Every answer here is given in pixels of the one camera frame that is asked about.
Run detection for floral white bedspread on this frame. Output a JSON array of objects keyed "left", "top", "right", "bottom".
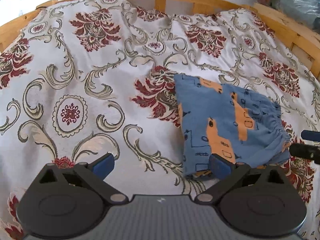
[{"left": 1, "top": 0, "right": 319, "bottom": 239}]

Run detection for blue pants with orange cars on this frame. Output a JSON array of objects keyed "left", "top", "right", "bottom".
[{"left": 174, "top": 74, "right": 290, "bottom": 177}]

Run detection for plastic bagged bedding bundle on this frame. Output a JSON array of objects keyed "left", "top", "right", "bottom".
[{"left": 271, "top": 0, "right": 319, "bottom": 33}]

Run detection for wooden bed frame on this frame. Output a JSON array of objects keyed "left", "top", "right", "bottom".
[{"left": 1, "top": 0, "right": 319, "bottom": 78}]

